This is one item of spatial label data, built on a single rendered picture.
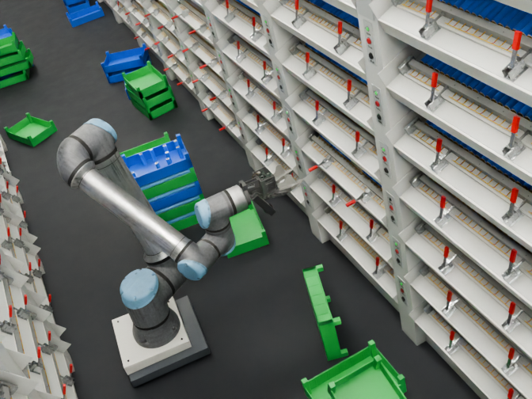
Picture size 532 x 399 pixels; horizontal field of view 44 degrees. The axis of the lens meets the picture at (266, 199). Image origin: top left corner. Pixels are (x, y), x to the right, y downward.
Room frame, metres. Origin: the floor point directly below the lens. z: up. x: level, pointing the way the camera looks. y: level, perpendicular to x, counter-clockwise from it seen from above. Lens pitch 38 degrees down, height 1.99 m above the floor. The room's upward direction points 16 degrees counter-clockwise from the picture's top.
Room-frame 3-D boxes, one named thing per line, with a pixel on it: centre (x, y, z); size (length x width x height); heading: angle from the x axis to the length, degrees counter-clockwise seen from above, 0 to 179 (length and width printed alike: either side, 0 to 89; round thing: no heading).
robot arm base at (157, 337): (1.84, 0.56, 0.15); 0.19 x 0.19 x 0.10
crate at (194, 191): (2.65, 0.45, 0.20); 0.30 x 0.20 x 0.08; 99
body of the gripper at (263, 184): (1.80, 0.01, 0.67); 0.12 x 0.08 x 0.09; 106
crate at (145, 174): (2.65, 0.45, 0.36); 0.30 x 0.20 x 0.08; 99
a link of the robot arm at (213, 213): (1.75, 0.18, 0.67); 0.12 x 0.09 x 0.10; 106
